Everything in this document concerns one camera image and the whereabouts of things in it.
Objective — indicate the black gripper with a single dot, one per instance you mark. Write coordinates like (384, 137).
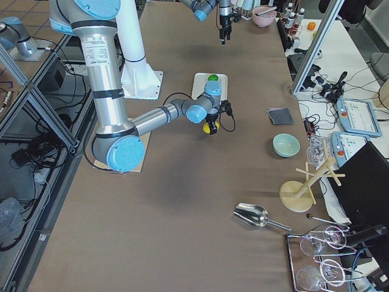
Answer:
(212, 117)
(225, 20)

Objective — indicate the wire glass rack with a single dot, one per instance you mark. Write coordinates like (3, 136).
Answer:
(315, 260)

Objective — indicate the cream rabbit tray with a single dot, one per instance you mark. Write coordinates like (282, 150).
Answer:
(200, 79)

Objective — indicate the black monitor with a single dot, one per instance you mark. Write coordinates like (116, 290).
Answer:
(363, 194)

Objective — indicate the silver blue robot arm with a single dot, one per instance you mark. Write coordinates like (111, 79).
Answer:
(94, 23)
(202, 9)

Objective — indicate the mint green bowl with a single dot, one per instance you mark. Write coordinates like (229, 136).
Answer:
(285, 145)

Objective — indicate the black camera bracket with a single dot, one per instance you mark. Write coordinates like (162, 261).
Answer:
(226, 107)

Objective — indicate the pink bowl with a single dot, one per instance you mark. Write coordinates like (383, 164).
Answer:
(263, 16)

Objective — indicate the teach pendant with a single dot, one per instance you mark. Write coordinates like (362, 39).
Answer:
(345, 145)
(357, 116)

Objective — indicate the steel scoop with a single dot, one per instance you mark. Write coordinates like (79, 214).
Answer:
(256, 216)

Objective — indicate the aluminium frame post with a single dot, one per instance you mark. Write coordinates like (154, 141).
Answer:
(329, 17)

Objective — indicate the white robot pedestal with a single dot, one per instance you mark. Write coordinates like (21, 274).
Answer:
(139, 80)

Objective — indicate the yellow lemon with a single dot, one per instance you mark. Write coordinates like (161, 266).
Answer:
(211, 127)

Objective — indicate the green lime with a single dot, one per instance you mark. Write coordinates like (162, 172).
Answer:
(213, 77)

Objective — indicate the wooden cutting board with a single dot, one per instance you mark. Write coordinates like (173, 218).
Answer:
(146, 143)

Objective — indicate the grey folded cloth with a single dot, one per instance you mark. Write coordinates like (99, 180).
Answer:
(280, 116)

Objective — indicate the upper teach pendant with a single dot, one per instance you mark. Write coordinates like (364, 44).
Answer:
(357, 116)

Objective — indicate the wooden mug tree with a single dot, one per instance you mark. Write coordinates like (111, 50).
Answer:
(298, 196)

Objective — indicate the arm camera bracket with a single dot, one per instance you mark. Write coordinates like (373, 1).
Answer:
(235, 17)

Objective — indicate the orange fruit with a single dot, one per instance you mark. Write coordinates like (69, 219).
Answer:
(311, 26)

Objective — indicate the clear plastic container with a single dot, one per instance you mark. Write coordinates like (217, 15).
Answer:
(315, 152)

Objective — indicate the lower teach pendant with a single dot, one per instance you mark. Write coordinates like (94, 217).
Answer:
(345, 145)

